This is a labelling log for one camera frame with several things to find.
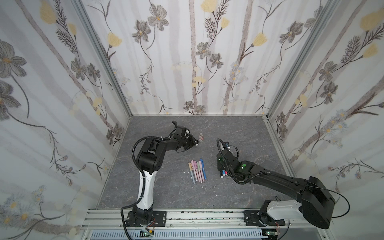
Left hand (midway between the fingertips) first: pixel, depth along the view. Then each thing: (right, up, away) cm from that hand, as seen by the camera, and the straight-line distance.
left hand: (200, 140), depth 102 cm
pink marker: (+9, -12, -40) cm, 43 cm away
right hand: (+11, -8, -18) cm, 23 cm away
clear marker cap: (0, 0, +3) cm, 3 cm away
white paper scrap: (-11, -19, -11) cm, 25 cm away
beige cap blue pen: (-6, -18, -11) cm, 22 cm away
